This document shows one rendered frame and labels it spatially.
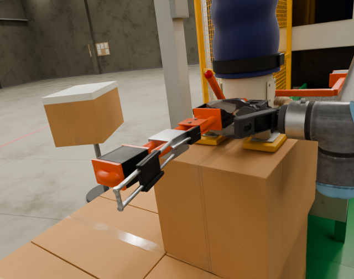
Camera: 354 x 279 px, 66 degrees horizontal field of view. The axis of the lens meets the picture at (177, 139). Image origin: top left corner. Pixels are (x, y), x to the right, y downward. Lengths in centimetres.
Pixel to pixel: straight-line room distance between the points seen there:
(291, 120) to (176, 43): 181
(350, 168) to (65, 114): 194
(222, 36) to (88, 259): 94
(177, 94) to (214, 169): 169
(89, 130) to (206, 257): 150
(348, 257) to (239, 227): 122
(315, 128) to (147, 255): 76
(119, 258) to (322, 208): 97
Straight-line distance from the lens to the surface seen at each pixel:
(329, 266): 190
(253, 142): 87
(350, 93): 78
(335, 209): 152
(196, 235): 96
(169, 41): 239
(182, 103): 242
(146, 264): 109
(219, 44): 91
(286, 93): 100
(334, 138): 66
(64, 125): 228
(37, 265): 128
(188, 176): 84
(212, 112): 74
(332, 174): 69
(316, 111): 66
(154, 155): 48
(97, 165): 52
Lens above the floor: 128
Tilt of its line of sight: 19 degrees down
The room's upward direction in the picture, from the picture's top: 7 degrees counter-clockwise
